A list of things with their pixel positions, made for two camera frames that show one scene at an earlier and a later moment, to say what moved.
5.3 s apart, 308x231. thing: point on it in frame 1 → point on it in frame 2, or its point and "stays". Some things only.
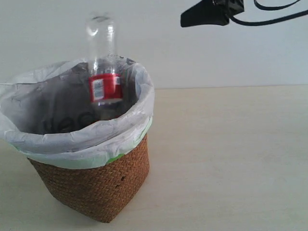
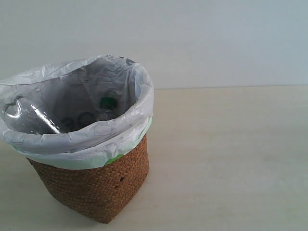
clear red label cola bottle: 105,81 → 28,115
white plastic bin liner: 46,115 stays
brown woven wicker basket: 99,192 stays
